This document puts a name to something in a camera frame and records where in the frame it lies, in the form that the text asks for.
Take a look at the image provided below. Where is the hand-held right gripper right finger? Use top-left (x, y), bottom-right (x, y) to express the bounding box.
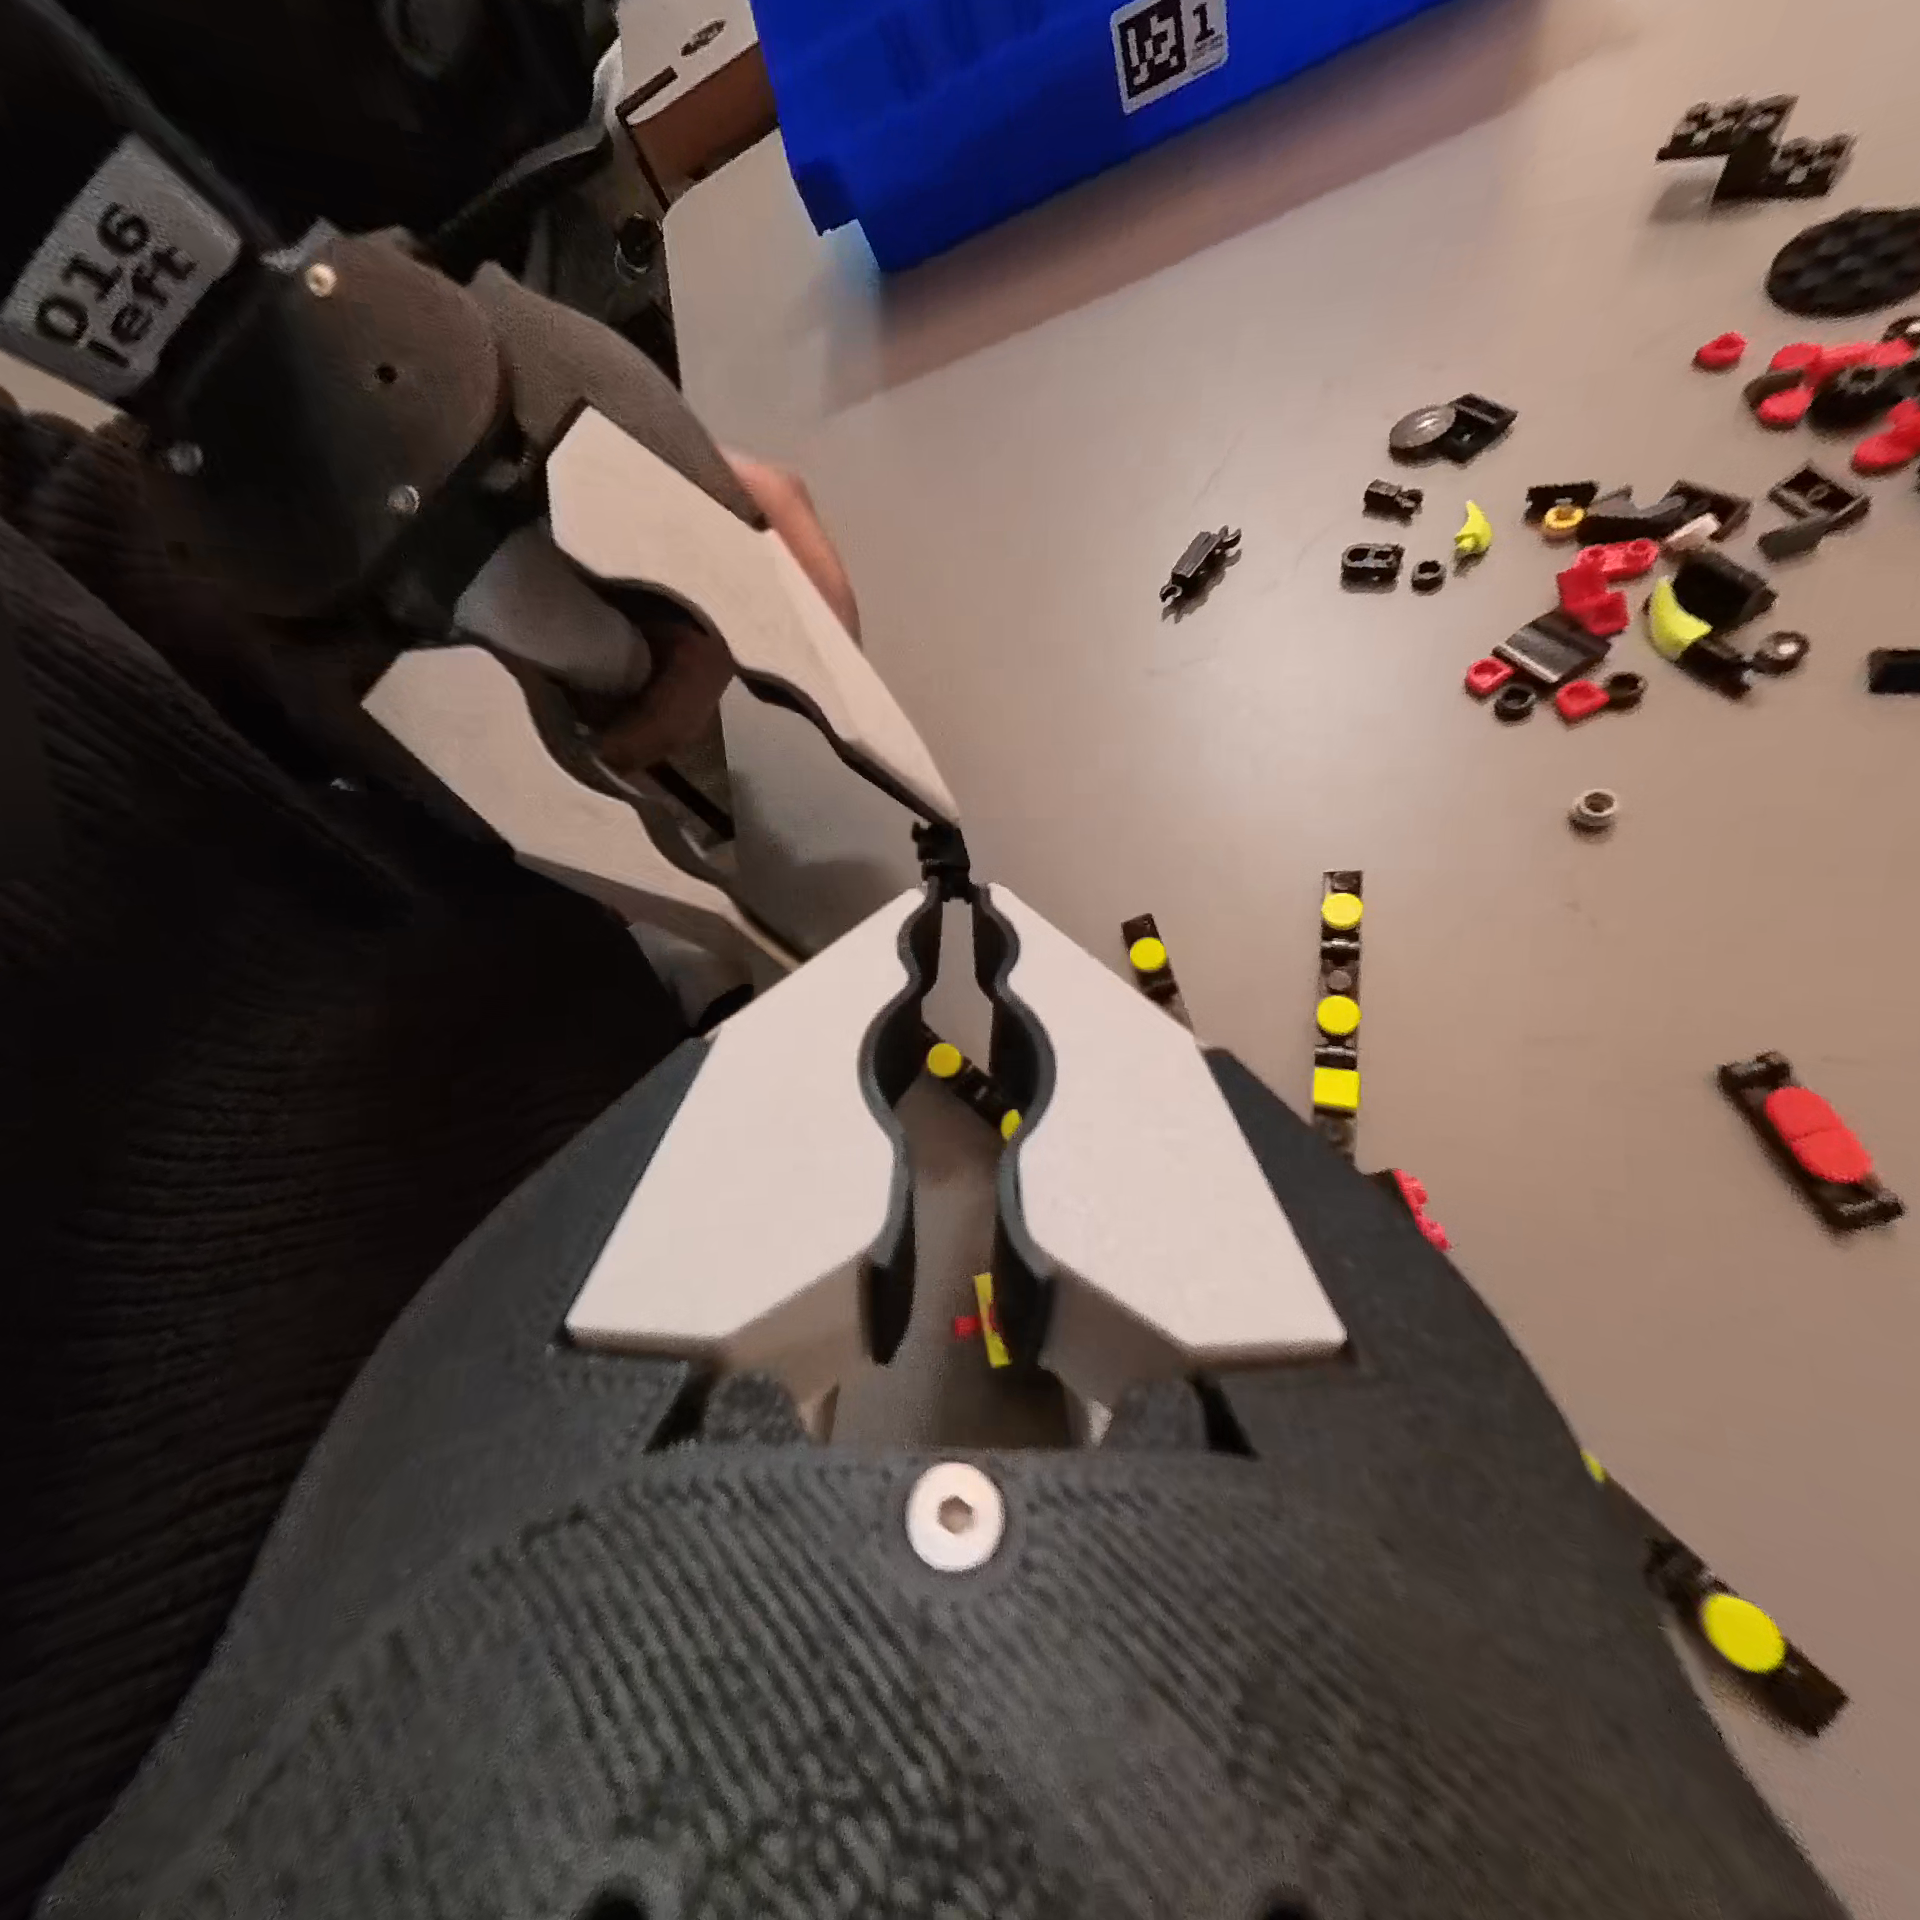
top-left (975, 885), bottom-right (1347, 1404)

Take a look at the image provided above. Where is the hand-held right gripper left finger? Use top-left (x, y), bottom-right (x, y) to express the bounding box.
top-left (565, 885), bottom-right (940, 1426)

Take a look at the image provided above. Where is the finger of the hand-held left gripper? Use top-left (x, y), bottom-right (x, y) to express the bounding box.
top-left (550, 407), bottom-right (962, 817)
top-left (363, 545), bottom-right (812, 974)

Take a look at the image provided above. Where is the small black lego piece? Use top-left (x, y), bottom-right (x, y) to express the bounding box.
top-left (908, 815), bottom-right (975, 933)

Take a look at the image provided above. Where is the black yellow lego spider model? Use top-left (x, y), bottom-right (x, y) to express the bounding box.
top-left (921, 866), bottom-right (1850, 1741)

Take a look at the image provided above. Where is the red tile on black lego plate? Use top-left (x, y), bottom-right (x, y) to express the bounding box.
top-left (1717, 1049), bottom-right (1907, 1234)

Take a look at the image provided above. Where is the pile of loose lego pieces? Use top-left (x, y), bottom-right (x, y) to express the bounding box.
top-left (1340, 306), bottom-right (1920, 729)

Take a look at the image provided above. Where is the grey disc on black lego plate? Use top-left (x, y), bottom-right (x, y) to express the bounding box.
top-left (1388, 392), bottom-right (1519, 464)

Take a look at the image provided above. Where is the black round lego plate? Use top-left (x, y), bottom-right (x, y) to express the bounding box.
top-left (1764, 208), bottom-right (1920, 319)

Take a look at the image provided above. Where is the person's left hand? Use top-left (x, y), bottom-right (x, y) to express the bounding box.
top-left (735, 461), bottom-right (865, 645)

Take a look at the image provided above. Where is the blue plastic bin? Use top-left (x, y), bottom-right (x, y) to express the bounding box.
top-left (747, 0), bottom-right (1449, 273)

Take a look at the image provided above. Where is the black stepped lego bracket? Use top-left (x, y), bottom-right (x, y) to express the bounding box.
top-left (1654, 94), bottom-right (1857, 208)

